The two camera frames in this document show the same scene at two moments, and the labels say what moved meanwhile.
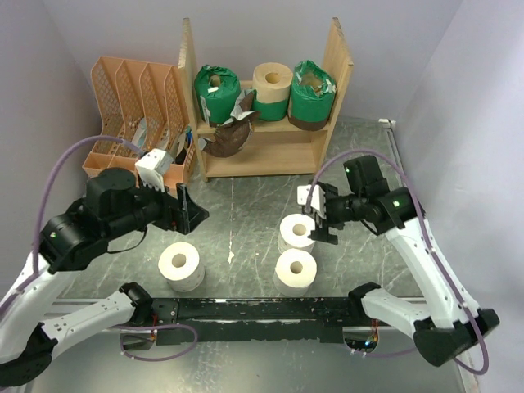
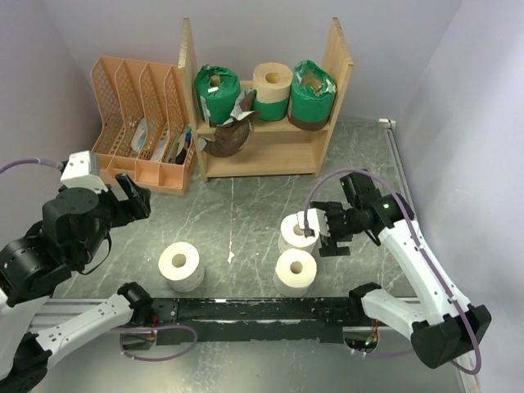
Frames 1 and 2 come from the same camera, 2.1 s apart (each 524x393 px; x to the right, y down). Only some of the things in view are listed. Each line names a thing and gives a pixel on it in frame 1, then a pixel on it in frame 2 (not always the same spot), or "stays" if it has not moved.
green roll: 214,88 stays
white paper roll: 295,271 stays
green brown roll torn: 312,97 stays
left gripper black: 183,214 to 137,205
